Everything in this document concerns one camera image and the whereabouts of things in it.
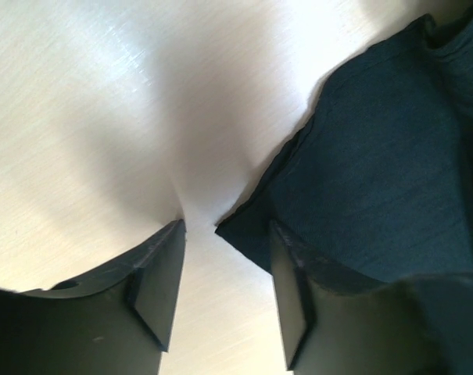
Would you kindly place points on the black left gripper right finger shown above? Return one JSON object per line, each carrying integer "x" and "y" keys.
{"x": 335, "y": 320}

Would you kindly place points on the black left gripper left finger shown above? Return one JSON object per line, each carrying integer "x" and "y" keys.
{"x": 114, "y": 319}

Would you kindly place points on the black long sleeve shirt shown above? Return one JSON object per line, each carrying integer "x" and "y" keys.
{"x": 381, "y": 176}

